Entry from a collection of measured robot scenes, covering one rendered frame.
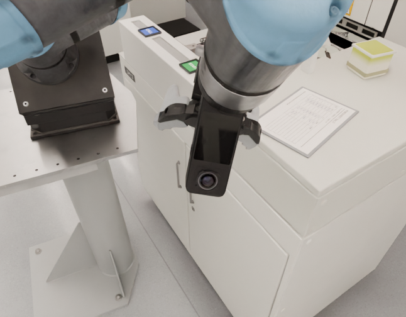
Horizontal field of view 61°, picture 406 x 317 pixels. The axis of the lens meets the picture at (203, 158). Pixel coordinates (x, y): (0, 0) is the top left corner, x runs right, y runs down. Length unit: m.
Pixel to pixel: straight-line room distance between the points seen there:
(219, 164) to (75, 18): 0.20
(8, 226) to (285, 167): 1.56
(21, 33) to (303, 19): 0.16
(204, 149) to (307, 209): 0.36
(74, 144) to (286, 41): 0.82
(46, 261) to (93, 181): 0.69
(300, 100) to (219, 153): 0.50
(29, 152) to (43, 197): 1.06
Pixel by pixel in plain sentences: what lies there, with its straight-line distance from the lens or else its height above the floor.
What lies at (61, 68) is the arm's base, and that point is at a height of 1.01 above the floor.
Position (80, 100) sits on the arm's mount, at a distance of 0.96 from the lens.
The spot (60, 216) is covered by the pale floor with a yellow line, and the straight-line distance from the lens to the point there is 1.92.
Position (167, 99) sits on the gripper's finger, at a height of 1.15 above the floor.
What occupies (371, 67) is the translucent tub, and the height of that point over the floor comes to 1.00.
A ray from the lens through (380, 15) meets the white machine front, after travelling 1.24.
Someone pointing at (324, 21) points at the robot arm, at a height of 1.35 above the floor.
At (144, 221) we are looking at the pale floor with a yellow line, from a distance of 1.78.
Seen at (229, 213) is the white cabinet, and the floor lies 0.64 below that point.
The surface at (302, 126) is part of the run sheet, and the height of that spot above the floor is 0.97.
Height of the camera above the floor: 1.42
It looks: 44 degrees down
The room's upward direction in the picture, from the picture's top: straight up
